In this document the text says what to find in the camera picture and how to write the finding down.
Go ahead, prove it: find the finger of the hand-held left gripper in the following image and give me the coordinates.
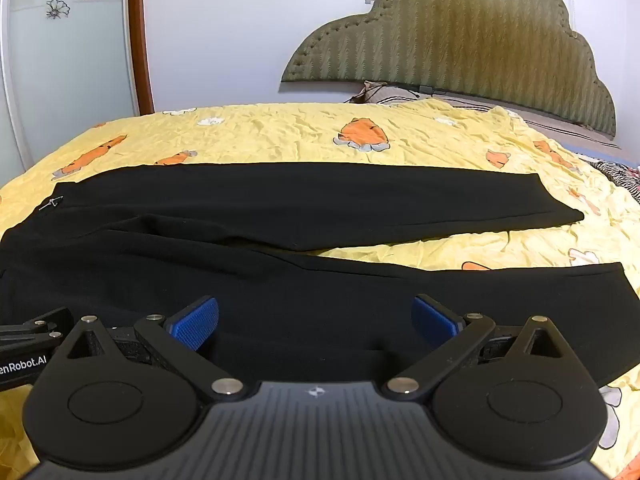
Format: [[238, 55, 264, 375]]
[[0, 306, 75, 347]]

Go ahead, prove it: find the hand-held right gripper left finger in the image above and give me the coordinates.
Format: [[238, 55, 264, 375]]
[[62, 296, 246, 402]]

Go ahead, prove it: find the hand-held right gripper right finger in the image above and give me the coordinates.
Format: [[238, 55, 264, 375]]
[[382, 293, 577, 402]]

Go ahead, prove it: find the black sock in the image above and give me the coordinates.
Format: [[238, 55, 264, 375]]
[[0, 161, 640, 392]]

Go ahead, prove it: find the yellow carrot print bedsheet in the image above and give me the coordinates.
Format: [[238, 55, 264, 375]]
[[0, 97, 640, 480]]

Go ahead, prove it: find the beige pillow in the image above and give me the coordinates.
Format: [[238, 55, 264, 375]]
[[350, 80, 621, 150]]

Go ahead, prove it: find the zebra striped cloth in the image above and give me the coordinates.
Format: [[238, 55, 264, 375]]
[[589, 156, 640, 203]]

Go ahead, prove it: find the white flower print wardrobe door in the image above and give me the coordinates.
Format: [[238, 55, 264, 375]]
[[0, 0, 142, 176]]

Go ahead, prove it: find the olive padded headboard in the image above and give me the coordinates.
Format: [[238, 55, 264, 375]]
[[280, 0, 617, 137]]

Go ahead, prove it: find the brown wooden door frame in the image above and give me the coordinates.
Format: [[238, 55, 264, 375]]
[[127, 0, 156, 116]]

